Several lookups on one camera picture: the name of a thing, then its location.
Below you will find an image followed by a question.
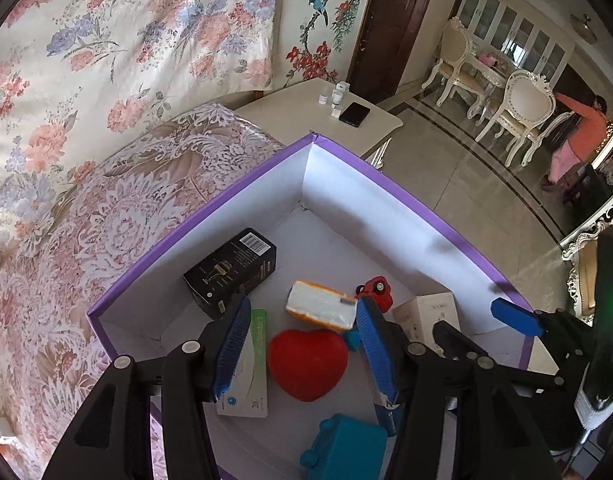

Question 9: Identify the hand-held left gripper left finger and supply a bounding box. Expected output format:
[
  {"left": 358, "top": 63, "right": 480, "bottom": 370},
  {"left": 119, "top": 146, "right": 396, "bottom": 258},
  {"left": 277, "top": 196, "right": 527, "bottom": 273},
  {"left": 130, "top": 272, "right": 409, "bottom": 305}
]
[{"left": 41, "top": 295, "right": 252, "bottom": 480}]

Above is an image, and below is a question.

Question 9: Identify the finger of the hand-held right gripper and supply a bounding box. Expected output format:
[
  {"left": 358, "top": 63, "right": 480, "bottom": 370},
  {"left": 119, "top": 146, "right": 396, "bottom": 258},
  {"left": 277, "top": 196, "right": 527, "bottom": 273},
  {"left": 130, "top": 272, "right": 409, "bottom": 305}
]
[
  {"left": 433, "top": 320, "right": 585, "bottom": 399},
  {"left": 491, "top": 297, "right": 595, "bottom": 362}
]

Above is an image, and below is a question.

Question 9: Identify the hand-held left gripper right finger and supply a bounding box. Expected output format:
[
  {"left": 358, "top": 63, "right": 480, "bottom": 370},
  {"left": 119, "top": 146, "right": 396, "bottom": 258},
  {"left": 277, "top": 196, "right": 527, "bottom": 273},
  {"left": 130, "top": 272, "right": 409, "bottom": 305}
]
[{"left": 355, "top": 296, "right": 557, "bottom": 480}]

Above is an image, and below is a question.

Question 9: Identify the beige cardboard box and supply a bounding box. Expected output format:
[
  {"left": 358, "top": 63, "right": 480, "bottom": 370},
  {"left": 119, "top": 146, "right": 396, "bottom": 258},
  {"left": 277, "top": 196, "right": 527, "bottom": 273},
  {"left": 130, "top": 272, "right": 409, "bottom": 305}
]
[{"left": 392, "top": 291, "right": 462, "bottom": 346}]

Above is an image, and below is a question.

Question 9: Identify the green and white medicine box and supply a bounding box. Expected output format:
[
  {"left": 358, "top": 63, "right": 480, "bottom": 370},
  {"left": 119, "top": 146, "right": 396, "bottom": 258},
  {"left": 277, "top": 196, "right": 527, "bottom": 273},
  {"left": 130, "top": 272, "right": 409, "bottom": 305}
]
[{"left": 216, "top": 308, "right": 270, "bottom": 420}]

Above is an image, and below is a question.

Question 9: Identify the red toy car blue shovel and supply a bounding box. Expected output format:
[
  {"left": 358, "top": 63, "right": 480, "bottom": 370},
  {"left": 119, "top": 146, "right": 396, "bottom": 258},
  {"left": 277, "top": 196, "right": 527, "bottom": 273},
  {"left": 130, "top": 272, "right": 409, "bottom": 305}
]
[{"left": 343, "top": 275, "right": 394, "bottom": 353}]

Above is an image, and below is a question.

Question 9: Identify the red heart plush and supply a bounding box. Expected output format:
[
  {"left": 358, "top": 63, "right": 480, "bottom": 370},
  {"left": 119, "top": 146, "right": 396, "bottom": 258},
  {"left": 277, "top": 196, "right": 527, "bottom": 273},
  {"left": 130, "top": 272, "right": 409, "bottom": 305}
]
[{"left": 267, "top": 329, "right": 349, "bottom": 403}]

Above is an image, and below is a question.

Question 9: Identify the orange and white box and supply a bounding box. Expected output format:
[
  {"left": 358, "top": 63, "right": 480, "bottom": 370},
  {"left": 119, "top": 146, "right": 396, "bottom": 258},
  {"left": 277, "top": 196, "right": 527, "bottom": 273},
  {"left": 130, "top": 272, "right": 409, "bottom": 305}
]
[{"left": 285, "top": 280, "right": 359, "bottom": 332}]

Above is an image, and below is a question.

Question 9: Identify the black cardboard box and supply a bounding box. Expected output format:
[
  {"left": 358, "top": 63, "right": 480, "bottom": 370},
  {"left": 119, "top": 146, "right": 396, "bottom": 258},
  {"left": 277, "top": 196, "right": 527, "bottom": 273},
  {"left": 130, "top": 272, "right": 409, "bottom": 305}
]
[{"left": 183, "top": 228, "right": 278, "bottom": 320}]

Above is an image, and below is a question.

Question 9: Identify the blue plastic toy block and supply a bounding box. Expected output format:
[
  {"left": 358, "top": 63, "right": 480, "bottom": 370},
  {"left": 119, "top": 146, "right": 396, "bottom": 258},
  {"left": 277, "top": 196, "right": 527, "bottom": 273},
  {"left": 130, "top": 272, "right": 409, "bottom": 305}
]
[{"left": 300, "top": 413, "right": 388, "bottom": 480}]

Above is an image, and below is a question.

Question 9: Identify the purple cardboard container box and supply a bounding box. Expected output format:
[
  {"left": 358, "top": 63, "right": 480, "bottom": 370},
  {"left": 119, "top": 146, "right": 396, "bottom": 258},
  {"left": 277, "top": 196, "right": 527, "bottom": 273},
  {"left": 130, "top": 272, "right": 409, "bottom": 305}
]
[{"left": 86, "top": 131, "right": 534, "bottom": 480}]

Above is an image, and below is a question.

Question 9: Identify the cream carved furniture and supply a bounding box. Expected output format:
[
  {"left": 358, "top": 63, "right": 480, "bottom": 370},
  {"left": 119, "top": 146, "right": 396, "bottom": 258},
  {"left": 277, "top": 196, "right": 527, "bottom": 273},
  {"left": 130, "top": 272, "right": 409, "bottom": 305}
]
[{"left": 561, "top": 180, "right": 613, "bottom": 318}]

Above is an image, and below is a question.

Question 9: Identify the dark stool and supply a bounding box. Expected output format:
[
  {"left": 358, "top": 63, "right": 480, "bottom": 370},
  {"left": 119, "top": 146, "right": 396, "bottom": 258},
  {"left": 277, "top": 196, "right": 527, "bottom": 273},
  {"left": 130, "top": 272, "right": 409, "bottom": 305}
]
[{"left": 563, "top": 162, "right": 613, "bottom": 228}]

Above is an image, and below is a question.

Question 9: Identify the pink lace tablecloth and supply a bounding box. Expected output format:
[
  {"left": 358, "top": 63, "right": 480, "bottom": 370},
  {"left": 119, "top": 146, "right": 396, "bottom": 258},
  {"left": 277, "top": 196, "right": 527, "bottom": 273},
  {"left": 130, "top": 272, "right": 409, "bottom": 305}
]
[{"left": 0, "top": 102, "right": 287, "bottom": 480}]

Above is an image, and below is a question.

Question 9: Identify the cream ornate dining chair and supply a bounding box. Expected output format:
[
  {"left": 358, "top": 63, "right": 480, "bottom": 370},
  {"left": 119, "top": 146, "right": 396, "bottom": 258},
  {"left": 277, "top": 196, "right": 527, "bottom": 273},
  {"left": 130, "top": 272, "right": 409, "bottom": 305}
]
[
  {"left": 425, "top": 16, "right": 487, "bottom": 107},
  {"left": 475, "top": 70, "right": 572, "bottom": 168}
]

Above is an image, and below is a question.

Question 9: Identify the black smartphone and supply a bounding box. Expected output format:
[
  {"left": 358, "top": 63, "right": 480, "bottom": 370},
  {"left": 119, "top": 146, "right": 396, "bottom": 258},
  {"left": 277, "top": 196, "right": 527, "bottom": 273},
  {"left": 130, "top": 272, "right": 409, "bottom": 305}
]
[{"left": 339, "top": 102, "right": 371, "bottom": 126}]

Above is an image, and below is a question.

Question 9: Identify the cream dining table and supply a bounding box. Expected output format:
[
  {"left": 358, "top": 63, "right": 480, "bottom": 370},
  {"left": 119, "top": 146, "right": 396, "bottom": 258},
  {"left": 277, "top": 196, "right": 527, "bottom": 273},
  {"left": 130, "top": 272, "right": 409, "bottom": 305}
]
[{"left": 461, "top": 50, "right": 517, "bottom": 111}]

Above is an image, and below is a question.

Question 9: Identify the cream side table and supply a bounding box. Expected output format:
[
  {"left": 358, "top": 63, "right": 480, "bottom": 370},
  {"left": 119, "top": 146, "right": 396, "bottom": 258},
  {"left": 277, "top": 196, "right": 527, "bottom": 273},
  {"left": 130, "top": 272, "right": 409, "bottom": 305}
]
[{"left": 234, "top": 77, "right": 404, "bottom": 168}]

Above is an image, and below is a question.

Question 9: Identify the white glass door cabinet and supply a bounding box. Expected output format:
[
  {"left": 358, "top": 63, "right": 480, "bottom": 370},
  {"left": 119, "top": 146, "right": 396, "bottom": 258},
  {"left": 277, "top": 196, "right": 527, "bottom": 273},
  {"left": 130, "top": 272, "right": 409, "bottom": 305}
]
[{"left": 453, "top": 0, "right": 577, "bottom": 78}]

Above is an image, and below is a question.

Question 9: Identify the ceiling lamp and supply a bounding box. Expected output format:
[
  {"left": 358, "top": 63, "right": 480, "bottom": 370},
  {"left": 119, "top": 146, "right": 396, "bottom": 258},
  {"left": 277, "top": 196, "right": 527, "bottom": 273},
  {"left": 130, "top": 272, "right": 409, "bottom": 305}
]
[{"left": 570, "top": 14, "right": 598, "bottom": 46}]

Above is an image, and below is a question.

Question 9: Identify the dark wooden door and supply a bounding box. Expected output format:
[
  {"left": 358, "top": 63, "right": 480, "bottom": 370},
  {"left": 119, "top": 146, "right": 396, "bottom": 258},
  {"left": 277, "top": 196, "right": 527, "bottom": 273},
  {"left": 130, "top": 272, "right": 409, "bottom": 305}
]
[{"left": 346, "top": 0, "right": 469, "bottom": 106}]

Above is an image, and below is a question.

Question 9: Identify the floral blanket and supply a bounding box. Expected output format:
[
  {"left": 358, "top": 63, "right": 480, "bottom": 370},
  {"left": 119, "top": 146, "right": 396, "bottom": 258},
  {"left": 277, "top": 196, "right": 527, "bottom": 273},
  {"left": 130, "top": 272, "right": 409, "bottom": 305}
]
[{"left": 0, "top": 0, "right": 282, "bottom": 261}]

